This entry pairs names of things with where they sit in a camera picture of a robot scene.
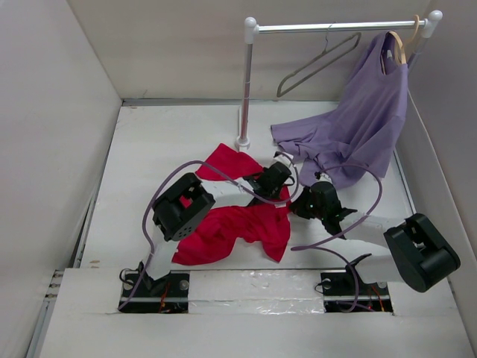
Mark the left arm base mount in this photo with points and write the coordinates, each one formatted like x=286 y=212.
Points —
x=168 y=295

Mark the white metal clothes rack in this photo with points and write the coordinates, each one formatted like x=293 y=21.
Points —
x=276 y=47

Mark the red t-shirt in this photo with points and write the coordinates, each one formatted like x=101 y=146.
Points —
x=215 y=237

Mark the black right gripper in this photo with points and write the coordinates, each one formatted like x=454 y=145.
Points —
x=297 y=206

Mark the purple t-shirt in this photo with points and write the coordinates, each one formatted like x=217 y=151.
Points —
x=360 y=134

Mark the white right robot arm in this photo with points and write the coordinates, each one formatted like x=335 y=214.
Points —
x=417 y=253

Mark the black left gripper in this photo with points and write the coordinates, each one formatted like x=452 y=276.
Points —
x=276 y=191

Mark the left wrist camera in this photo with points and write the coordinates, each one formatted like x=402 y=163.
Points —
x=284 y=158

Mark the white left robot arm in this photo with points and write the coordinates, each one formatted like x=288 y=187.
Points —
x=177 y=210

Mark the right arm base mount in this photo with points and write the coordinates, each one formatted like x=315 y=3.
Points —
x=343 y=291

